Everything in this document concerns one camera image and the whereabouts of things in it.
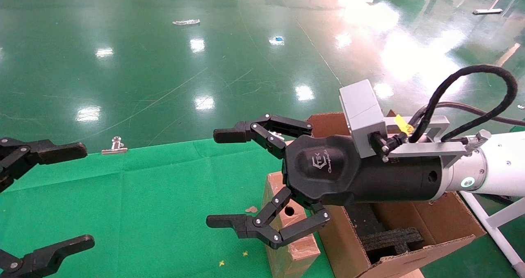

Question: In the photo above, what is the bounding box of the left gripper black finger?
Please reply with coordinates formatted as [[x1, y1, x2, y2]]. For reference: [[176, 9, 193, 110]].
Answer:
[[0, 235, 95, 278], [0, 137, 88, 193]]

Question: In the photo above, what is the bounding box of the yellow cable tag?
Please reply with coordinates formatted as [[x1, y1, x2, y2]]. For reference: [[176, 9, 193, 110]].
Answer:
[[395, 114, 414, 134]]

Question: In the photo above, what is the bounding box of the white pipe frame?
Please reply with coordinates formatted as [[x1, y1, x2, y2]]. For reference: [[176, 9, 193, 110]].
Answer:
[[459, 191, 525, 278]]

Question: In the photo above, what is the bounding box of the dark smooth cable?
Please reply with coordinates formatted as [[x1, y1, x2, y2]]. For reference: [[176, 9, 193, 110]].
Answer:
[[410, 101, 525, 127]]

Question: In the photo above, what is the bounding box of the silver cable connector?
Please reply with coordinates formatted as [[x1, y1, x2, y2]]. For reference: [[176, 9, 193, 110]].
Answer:
[[463, 129, 492, 152]]

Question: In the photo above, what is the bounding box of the small cardboard box with hole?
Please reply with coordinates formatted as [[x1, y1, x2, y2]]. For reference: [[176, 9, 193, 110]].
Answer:
[[262, 171, 322, 278]]

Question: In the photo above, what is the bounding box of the grey metal camera bracket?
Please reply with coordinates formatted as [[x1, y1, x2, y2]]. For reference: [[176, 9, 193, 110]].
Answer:
[[385, 116, 469, 169]]

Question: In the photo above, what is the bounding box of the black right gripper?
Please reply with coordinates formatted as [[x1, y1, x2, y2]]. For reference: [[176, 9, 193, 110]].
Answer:
[[206, 114, 444, 250]]

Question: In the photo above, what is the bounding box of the green table cloth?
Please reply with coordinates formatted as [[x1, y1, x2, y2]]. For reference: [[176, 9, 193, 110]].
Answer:
[[0, 138, 333, 278]]

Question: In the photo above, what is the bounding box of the thick black braided cable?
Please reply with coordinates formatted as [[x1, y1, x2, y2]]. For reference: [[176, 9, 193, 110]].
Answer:
[[404, 64, 519, 144]]

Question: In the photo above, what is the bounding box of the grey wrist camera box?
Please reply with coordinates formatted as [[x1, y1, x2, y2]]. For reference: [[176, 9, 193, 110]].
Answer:
[[339, 80, 388, 159]]

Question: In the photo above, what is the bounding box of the black foam block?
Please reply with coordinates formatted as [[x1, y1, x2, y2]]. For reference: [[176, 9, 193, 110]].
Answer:
[[360, 227, 426, 264]]

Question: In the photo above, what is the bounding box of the white metal stand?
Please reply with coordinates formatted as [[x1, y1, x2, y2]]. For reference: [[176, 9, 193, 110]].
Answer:
[[472, 0, 525, 18]]

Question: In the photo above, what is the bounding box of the large open cardboard carton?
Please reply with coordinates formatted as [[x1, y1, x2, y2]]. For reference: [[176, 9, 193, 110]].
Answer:
[[306, 110, 487, 278]]

